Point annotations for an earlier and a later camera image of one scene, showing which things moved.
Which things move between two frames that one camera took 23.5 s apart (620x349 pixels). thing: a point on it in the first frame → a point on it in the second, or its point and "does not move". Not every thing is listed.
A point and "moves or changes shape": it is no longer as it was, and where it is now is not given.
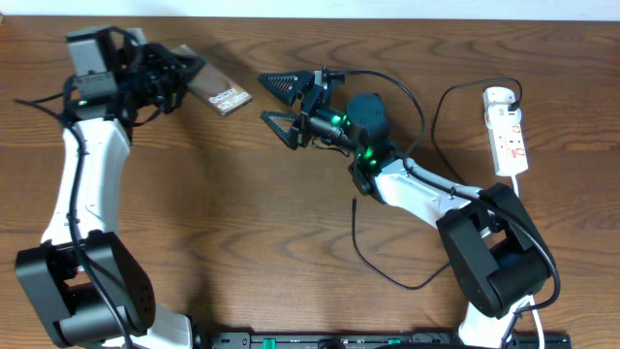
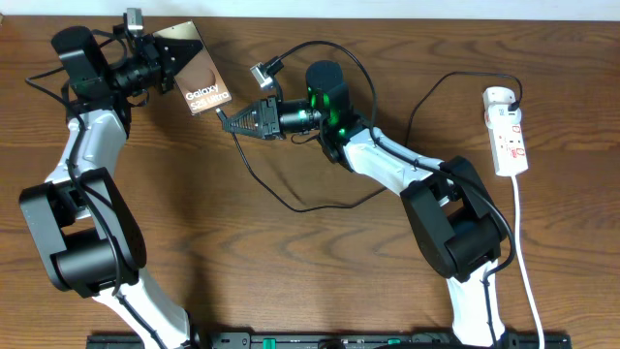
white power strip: (505, 127) does not move
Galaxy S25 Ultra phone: (216, 89) moves or changes shape
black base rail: (374, 340) does not move
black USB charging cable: (513, 106) → (408, 148)
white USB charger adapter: (498, 95) does not move
